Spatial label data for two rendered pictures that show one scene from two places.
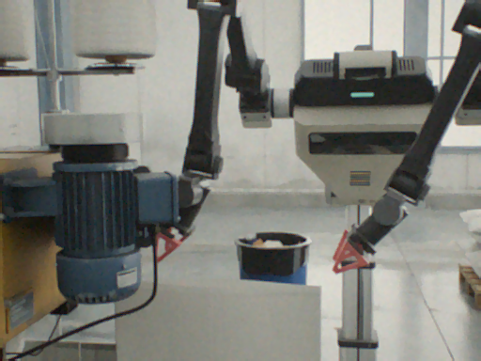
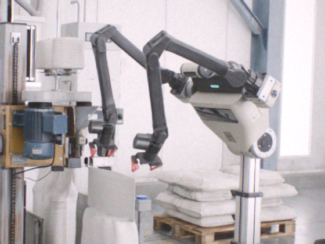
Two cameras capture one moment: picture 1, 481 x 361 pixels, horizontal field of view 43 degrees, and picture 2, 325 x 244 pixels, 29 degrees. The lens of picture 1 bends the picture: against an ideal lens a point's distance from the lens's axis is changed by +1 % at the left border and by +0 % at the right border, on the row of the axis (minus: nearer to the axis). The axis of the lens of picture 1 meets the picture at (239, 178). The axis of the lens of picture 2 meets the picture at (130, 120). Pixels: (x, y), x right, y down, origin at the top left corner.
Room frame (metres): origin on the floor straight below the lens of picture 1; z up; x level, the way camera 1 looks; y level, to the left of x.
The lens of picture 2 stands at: (-0.49, -2.48, 1.45)
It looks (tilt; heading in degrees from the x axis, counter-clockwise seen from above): 3 degrees down; 52
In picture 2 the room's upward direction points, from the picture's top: 2 degrees clockwise
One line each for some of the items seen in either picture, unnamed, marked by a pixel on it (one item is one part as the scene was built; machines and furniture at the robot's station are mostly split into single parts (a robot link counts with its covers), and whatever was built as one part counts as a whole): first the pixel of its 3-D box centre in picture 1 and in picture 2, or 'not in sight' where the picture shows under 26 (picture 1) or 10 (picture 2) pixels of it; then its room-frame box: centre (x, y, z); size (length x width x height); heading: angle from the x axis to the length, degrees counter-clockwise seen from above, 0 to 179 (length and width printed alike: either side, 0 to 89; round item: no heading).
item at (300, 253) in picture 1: (272, 290); not in sight; (3.68, -0.20, 0.32); 0.51 x 0.48 x 0.65; 171
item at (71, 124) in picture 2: not in sight; (62, 120); (1.35, 0.45, 1.26); 0.22 x 0.05 x 0.16; 81
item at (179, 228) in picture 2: not in sight; (223, 224); (4.27, 1.98, 0.07); 1.20 x 0.82 x 0.14; 173
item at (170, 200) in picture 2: not in sight; (190, 198); (4.01, 2.21, 0.32); 0.67 x 0.42 x 0.14; 175
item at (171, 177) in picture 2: not in sight; (190, 176); (4.00, 2.22, 0.56); 0.66 x 0.43 x 0.15; 168
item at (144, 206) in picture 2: not in sight; (141, 204); (1.70, 0.19, 0.81); 0.08 x 0.08 x 0.06; 81
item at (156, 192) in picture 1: (154, 203); (55, 126); (1.12, 0.16, 1.25); 0.10 x 0.08 x 0.12; 16
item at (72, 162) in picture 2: not in sight; (72, 162); (1.36, 0.37, 1.04); 0.08 x 0.06 x 0.05; 171
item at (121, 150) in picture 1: (95, 151); (40, 104); (1.09, 0.26, 1.35); 0.12 x 0.12 x 0.04
